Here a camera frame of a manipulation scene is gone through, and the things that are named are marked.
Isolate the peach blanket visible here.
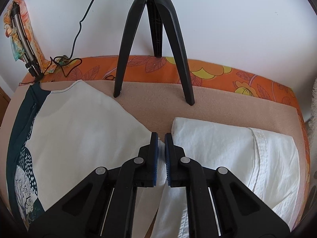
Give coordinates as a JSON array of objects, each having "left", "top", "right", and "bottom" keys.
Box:
[{"left": 1, "top": 82, "right": 309, "bottom": 230}]

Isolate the green striped white pillow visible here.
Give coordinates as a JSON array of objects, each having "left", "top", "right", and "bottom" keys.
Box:
[{"left": 308, "top": 79, "right": 317, "bottom": 142}]

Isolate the white folded shirt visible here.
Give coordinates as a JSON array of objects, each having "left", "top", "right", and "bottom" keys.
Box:
[{"left": 152, "top": 117, "right": 301, "bottom": 237}]

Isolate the wooden door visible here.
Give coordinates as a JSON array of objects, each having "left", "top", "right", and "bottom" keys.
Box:
[{"left": 0, "top": 88, "right": 11, "bottom": 125}]

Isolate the black ring light cable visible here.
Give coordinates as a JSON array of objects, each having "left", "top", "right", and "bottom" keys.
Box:
[{"left": 49, "top": 0, "right": 117, "bottom": 80}]

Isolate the folded silver tripod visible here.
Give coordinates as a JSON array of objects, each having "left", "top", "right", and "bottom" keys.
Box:
[{"left": 10, "top": 2, "right": 44, "bottom": 82}]

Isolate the orange floral bed sheet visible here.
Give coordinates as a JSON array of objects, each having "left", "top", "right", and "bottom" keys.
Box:
[{"left": 18, "top": 55, "right": 312, "bottom": 196}]

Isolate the colourful floral scarf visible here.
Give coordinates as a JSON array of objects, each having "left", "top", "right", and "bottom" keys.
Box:
[{"left": 3, "top": 0, "right": 56, "bottom": 77}]

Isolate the teal and cream printed t-shirt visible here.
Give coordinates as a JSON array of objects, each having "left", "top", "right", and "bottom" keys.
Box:
[{"left": 5, "top": 80, "right": 152, "bottom": 236}]

